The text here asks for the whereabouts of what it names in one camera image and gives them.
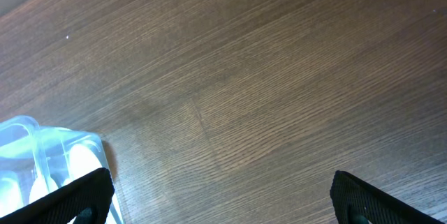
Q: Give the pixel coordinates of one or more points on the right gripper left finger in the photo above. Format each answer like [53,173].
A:
[85,200]

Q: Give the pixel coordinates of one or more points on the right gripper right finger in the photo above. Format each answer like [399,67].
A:
[358,202]

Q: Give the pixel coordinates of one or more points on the white plastic spoon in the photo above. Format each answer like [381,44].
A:
[11,196]
[42,187]
[82,161]

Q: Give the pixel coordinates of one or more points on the right clear plastic container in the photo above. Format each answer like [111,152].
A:
[57,143]

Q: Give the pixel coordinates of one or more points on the clear plastic container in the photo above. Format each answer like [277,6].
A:
[17,145]
[57,143]

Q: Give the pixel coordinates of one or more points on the left clear plastic container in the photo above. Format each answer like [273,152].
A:
[17,145]

